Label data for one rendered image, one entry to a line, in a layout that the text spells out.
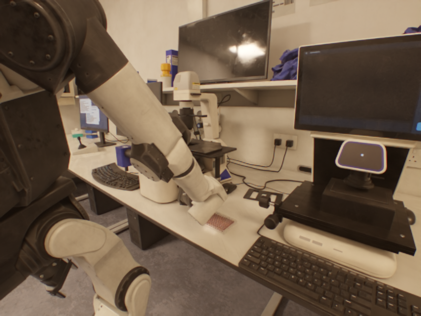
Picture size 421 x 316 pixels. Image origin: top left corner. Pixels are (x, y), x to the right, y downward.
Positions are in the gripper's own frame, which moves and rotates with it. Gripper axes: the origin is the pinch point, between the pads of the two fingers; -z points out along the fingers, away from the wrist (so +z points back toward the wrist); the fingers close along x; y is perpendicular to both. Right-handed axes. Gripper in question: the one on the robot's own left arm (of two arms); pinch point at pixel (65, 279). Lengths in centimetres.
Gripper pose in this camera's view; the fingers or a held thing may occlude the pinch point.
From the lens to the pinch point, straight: 104.1
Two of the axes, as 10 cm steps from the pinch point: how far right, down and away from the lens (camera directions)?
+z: -1.2, -7.6, -6.4
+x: -0.1, -6.4, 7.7
